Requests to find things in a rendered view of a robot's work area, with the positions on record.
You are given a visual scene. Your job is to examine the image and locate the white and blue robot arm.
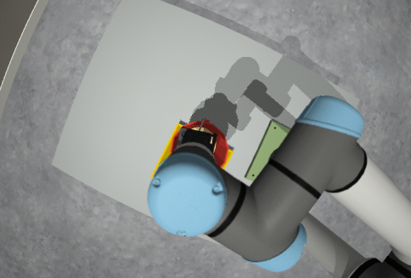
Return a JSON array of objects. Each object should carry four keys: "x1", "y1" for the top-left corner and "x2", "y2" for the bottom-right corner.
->
[{"x1": 148, "y1": 95, "x2": 411, "y2": 278}]

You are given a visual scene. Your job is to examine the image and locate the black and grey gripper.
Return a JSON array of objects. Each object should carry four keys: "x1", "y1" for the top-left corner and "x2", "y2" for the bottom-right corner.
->
[{"x1": 177, "y1": 126, "x2": 217, "y2": 154}]

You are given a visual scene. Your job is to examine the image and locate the yellow square tray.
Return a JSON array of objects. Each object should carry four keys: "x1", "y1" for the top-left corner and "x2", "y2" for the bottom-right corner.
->
[{"x1": 151, "y1": 123, "x2": 233, "y2": 178}]

